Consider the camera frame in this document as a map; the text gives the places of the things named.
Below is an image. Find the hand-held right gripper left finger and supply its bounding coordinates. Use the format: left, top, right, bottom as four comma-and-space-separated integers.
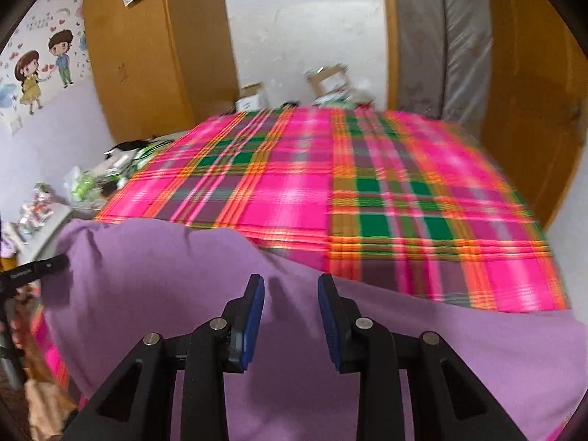
64, 273, 266, 441

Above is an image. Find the pink plaid bed sheet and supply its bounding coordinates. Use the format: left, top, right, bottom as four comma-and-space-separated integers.
30, 105, 571, 412

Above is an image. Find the wooden door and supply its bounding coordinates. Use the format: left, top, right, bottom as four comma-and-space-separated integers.
480, 0, 588, 231

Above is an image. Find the clear plastic door curtain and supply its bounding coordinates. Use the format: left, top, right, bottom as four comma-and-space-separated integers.
390, 0, 494, 126

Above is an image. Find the green tissue pack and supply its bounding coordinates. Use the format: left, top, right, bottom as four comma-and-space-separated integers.
64, 166, 100, 204

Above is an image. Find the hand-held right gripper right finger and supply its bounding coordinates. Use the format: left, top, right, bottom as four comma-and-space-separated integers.
318, 273, 527, 441

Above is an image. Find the grey parcel bags pile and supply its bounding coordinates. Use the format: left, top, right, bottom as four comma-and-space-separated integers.
317, 87, 383, 110

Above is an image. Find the cartoon couple wall sticker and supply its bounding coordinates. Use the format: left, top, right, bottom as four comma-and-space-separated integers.
0, 0, 93, 135

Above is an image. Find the beige fleece cloth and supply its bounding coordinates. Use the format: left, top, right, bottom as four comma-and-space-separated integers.
24, 342, 80, 441

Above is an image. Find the grey drawer cabinet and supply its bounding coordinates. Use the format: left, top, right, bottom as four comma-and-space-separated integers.
0, 202, 72, 268

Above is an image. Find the small ornaments cluster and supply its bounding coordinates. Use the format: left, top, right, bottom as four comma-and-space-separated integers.
18, 183, 57, 240

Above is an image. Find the open white box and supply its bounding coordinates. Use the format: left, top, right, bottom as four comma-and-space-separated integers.
235, 83, 270, 112

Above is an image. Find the wooden wardrobe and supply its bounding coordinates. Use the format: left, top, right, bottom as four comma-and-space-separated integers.
82, 0, 240, 144

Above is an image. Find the wooden door frame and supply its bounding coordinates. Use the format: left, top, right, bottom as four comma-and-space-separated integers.
379, 0, 404, 112

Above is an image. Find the brown cardboard box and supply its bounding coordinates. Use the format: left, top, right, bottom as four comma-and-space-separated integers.
305, 65, 350, 103

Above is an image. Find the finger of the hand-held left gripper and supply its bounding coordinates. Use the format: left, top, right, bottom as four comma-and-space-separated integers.
34, 254, 71, 279

